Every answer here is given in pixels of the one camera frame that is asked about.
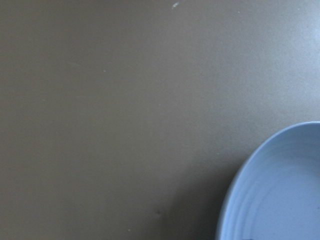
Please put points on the blue ceramic plate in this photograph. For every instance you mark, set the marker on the blue ceramic plate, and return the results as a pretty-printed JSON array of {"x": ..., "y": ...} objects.
[{"x": 275, "y": 195}]

